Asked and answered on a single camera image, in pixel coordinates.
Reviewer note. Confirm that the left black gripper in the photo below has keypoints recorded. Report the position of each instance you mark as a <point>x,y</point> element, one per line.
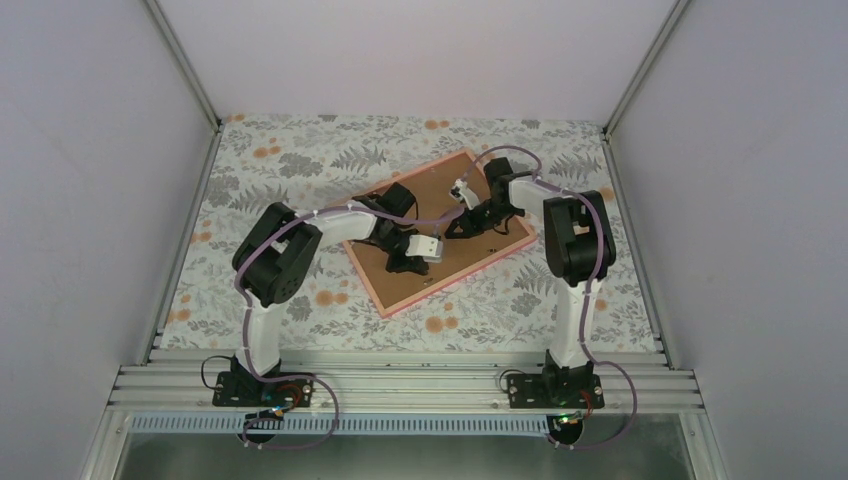
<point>409,265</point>

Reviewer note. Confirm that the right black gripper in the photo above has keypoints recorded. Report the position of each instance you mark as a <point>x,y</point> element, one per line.
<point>469,227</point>

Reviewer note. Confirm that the brown cardboard backing board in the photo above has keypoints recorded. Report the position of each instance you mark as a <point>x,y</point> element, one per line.
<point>464,258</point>

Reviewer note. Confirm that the pink wooden picture frame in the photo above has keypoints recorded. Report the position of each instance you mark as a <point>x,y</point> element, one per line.
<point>397,308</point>

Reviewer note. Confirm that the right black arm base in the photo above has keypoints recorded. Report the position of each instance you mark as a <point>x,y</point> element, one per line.
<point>553,397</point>

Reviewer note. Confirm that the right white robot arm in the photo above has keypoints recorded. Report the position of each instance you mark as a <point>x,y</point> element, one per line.
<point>578,248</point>

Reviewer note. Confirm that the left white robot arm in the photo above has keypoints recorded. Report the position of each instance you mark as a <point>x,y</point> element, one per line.
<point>272,263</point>

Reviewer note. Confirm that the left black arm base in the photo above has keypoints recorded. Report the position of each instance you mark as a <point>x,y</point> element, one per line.
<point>271,401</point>

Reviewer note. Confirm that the floral patterned table mat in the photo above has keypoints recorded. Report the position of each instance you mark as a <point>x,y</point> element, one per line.
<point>309,162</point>

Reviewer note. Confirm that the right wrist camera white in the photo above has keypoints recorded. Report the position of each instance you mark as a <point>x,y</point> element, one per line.
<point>464,195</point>

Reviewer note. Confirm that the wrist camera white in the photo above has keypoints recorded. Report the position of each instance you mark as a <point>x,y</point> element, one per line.
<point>429,248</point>
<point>464,195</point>

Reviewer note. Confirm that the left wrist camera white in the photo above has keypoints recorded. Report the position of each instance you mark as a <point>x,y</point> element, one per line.
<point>429,248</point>

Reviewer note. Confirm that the aluminium mounting rail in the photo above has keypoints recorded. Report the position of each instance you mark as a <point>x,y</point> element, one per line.
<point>404,382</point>

